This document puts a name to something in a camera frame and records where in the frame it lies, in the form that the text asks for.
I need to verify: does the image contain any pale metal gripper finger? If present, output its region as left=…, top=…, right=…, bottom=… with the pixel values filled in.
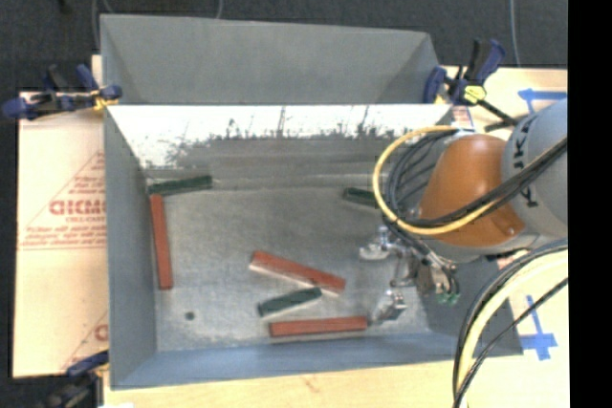
left=359, top=226, right=399, bottom=261
left=370, top=290, right=409, bottom=327

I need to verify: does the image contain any dark green flat block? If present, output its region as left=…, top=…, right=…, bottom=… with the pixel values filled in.
left=146, top=174, right=214, bottom=197
left=340, top=186, right=384, bottom=208
left=257, top=286, right=323, bottom=318

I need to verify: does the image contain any brown cardboard board red print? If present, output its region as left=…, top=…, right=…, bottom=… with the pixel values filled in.
left=11, top=91, right=112, bottom=379

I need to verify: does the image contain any grey metal bin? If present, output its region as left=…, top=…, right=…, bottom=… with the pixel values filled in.
left=98, top=13, right=523, bottom=391

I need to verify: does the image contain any red-brown flat block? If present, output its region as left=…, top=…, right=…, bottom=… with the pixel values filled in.
left=248, top=249, right=348, bottom=298
left=268, top=315, right=370, bottom=340
left=148, top=193, right=175, bottom=291

